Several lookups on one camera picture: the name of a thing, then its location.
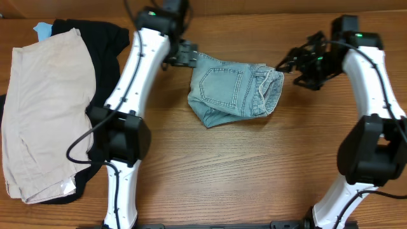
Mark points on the brown cardboard backdrop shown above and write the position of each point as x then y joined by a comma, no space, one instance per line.
115,8

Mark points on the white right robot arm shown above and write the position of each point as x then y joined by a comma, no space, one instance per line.
374,151

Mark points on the light blue folded garment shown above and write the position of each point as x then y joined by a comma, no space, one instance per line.
43,30

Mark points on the beige cotton shorts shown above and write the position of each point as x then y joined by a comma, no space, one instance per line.
45,130

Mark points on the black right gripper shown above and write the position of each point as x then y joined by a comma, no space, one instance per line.
305,63

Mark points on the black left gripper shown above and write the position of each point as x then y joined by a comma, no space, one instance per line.
186,54

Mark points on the light blue denim shorts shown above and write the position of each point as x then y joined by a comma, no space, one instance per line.
223,92

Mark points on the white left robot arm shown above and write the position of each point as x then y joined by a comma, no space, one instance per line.
121,131

